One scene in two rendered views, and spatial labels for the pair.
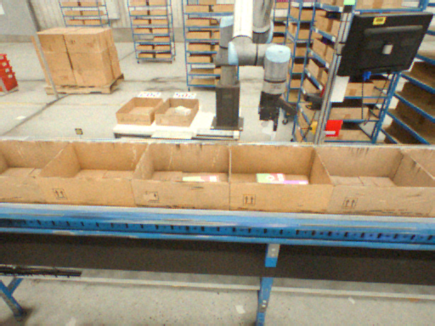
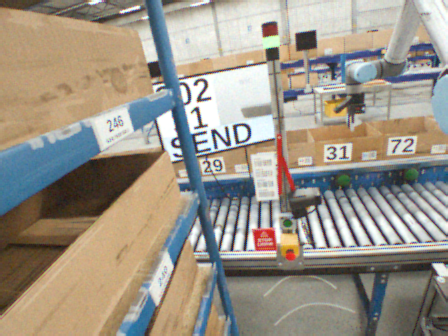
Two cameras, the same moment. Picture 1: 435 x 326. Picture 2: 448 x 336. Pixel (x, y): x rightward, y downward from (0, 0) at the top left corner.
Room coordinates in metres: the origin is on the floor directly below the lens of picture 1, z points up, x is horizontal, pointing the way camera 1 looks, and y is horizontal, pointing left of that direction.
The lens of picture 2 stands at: (2.47, -0.81, 1.57)
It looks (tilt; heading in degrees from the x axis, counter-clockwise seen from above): 23 degrees down; 189
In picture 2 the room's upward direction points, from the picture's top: 11 degrees counter-clockwise
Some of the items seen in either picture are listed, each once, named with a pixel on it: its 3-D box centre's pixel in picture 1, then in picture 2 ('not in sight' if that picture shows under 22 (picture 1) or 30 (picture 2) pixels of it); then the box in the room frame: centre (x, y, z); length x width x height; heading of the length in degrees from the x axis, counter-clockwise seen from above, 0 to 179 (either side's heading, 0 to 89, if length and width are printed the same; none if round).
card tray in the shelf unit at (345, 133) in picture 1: (335, 125); not in sight; (2.25, -1.14, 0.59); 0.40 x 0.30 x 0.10; 174
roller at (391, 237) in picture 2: not in sight; (376, 214); (1.39, -0.24, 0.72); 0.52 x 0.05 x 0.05; 176
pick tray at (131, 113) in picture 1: (141, 110); not in sight; (2.15, 0.61, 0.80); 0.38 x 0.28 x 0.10; 171
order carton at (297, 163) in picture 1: (273, 178); (341, 143); (0.93, -0.27, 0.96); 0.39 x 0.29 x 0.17; 86
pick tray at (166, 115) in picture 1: (177, 111); not in sight; (2.12, 0.29, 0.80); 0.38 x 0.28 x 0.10; 170
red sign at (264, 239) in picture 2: (328, 128); (271, 239); (1.65, -0.80, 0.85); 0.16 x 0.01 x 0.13; 86
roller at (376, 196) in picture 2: not in sight; (389, 213); (1.39, -0.17, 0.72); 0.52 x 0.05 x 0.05; 176
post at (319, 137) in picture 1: (327, 93); (284, 183); (1.63, -0.73, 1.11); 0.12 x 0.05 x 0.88; 86
